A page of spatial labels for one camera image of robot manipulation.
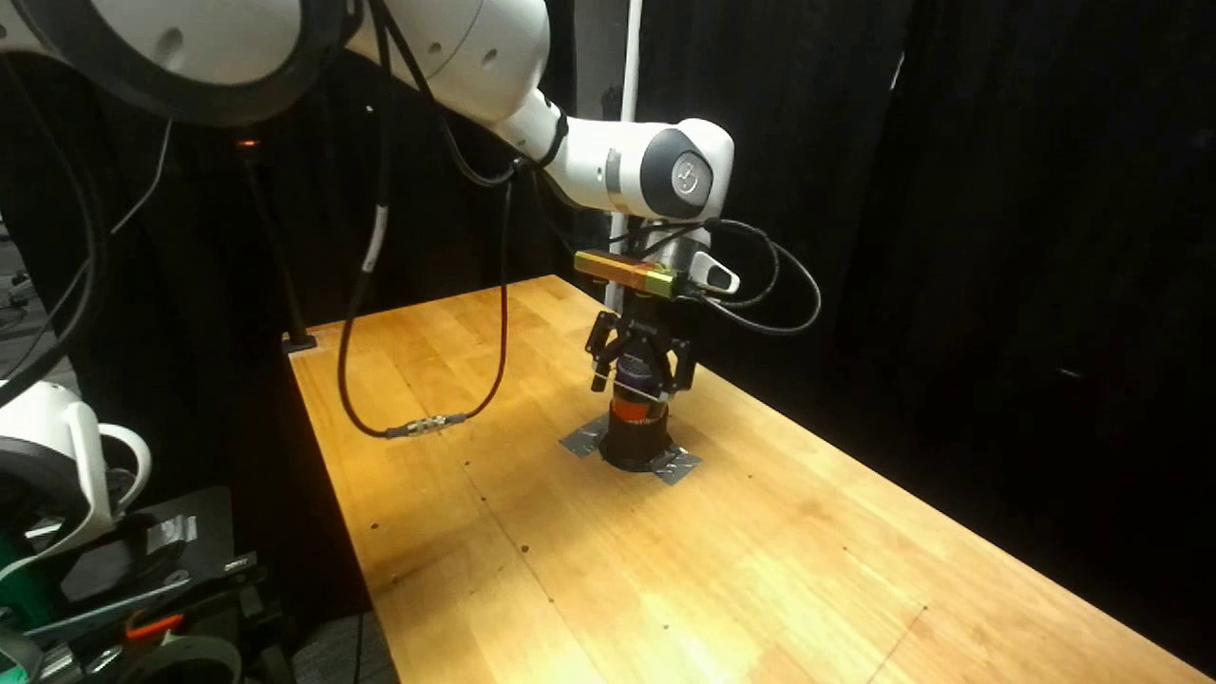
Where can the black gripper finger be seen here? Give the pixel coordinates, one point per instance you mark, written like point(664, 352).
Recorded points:
point(602, 369)
point(677, 377)

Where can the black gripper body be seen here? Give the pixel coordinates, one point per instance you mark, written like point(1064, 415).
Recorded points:
point(637, 348)

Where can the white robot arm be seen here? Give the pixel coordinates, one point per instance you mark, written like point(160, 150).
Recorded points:
point(235, 63)

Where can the dark upside-down cup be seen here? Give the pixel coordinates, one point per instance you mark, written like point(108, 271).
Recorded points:
point(637, 430)

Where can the grey tape patch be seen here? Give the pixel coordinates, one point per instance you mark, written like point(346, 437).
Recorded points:
point(670, 463)

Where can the white mug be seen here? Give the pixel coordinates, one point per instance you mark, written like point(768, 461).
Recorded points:
point(61, 452)

